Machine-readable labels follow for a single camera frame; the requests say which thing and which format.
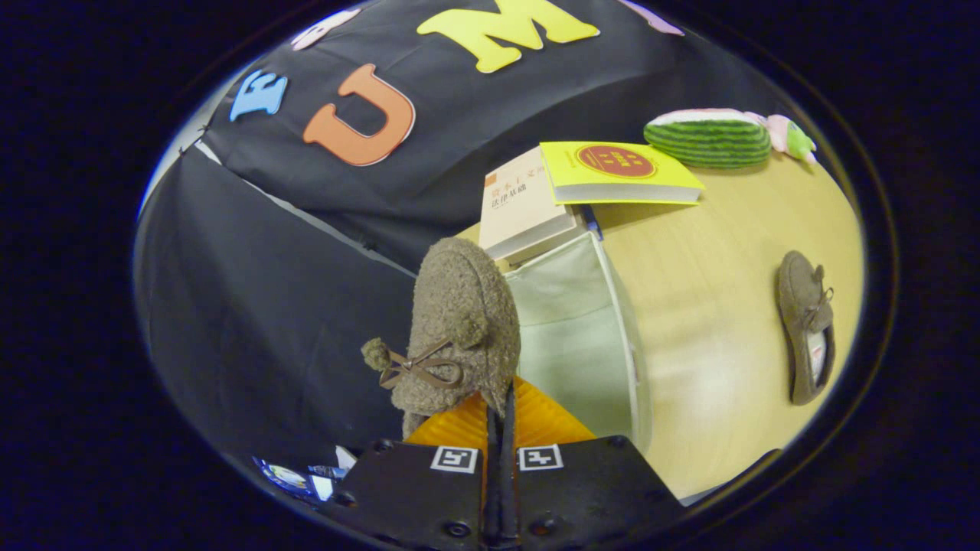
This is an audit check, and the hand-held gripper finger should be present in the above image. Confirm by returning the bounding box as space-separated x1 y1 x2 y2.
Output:
501 375 684 551
322 390 502 551

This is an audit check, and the blue printed packet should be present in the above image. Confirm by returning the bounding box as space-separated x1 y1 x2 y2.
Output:
306 463 339 503
255 457 309 494

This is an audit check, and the pale green fabric storage box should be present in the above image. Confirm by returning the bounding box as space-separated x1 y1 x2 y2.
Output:
501 230 653 454

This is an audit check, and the watermelon slice plush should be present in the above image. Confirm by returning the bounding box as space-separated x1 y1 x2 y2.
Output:
643 108 773 170

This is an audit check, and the beige book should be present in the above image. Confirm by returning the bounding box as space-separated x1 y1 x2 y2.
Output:
479 147 584 261

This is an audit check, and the yellow book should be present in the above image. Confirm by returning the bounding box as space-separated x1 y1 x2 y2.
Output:
540 141 707 206

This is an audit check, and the pink and green plush toy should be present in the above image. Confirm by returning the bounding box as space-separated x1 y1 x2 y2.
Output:
754 113 818 164

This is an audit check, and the brown fuzzy shoe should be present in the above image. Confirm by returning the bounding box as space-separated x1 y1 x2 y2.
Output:
361 236 522 439
775 250 837 406

